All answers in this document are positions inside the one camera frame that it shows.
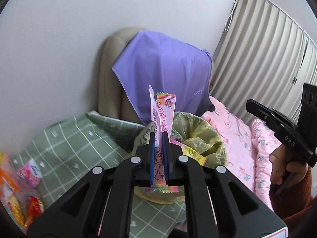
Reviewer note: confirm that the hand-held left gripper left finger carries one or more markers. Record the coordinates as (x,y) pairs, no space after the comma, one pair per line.
(151,158)

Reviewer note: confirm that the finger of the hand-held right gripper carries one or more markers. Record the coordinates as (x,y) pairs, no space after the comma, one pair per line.
(258,111)

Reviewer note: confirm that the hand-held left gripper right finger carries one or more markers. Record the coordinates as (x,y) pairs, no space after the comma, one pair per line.
(166,158)

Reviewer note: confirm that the bin with yellowish green bag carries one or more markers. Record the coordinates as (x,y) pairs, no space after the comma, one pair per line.
(198,133)

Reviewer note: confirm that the pink candy stick packet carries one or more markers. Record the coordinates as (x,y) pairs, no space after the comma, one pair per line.
(165,114)
(151,104)

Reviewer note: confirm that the red snack packet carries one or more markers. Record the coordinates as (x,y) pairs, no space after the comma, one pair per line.
(34,208)

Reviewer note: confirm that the orange snack bag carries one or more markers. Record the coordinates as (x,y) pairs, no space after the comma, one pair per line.
(6,183)

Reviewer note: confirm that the person's right forearm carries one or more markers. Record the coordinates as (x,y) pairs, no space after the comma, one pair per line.
(294,203)

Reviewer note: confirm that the person's right hand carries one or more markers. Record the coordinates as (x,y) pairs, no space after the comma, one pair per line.
(279,163)

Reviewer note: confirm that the pink floral quilt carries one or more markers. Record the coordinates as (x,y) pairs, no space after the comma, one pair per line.
(235,148)

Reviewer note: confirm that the beige pleated curtain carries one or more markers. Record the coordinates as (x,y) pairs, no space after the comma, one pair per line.
(262,49)

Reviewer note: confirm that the green checkered cloth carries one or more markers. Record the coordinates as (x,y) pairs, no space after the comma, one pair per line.
(74,148)

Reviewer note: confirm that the purple towel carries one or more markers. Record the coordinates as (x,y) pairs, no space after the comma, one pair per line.
(168,69)

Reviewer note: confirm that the beige chair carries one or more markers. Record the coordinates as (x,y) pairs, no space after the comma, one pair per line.
(111,67)

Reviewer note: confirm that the yellow snack packet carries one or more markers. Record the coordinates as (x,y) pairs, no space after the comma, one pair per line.
(16,212)

